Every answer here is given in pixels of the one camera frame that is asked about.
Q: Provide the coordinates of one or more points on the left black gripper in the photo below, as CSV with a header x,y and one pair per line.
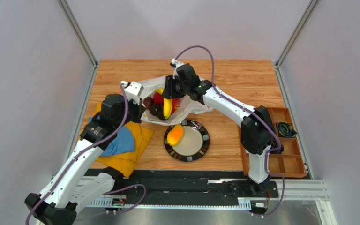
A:
x,y
139,110

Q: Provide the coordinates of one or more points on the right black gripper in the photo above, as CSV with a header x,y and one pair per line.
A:
x,y
169,87

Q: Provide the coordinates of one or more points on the yellow banana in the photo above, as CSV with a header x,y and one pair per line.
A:
x,y
167,106

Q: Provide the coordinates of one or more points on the red apple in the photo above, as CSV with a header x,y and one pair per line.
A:
x,y
158,99
175,104

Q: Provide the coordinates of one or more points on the white plastic bag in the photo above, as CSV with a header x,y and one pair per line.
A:
x,y
187,105

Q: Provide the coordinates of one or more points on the yellow orange mango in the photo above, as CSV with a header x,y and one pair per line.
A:
x,y
175,135

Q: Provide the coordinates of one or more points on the dark purple fruit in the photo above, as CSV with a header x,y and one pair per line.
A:
x,y
148,102

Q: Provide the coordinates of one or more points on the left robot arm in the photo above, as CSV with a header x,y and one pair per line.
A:
x,y
106,135

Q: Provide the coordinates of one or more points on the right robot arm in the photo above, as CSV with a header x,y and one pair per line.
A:
x,y
257,134

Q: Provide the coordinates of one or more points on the blue cloth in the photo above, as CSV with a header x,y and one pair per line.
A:
x,y
123,143

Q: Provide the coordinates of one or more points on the yellow cloth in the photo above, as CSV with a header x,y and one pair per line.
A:
x,y
127,162

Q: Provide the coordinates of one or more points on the black round plate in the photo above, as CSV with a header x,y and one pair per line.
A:
x,y
194,144

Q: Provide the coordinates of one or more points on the dark patterned sock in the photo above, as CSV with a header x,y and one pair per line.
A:
x,y
286,130

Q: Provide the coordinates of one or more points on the wooden compartment tray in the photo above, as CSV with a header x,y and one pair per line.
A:
x,y
287,162

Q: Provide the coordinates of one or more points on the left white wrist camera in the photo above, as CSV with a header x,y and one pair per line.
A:
x,y
132,90

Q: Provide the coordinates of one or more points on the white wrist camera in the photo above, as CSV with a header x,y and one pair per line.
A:
x,y
132,90
175,64

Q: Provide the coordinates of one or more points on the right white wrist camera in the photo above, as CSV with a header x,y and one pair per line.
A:
x,y
175,64

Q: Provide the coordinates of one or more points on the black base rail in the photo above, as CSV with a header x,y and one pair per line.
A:
x,y
183,189

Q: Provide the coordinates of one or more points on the left aluminium frame post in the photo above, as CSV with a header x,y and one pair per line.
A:
x,y
77,31

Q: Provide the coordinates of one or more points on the aluminium frame post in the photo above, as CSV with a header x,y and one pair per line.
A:
x,y
77,31
297,32

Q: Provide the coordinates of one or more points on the right aluminium frame post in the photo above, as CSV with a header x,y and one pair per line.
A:
x,y
297,32

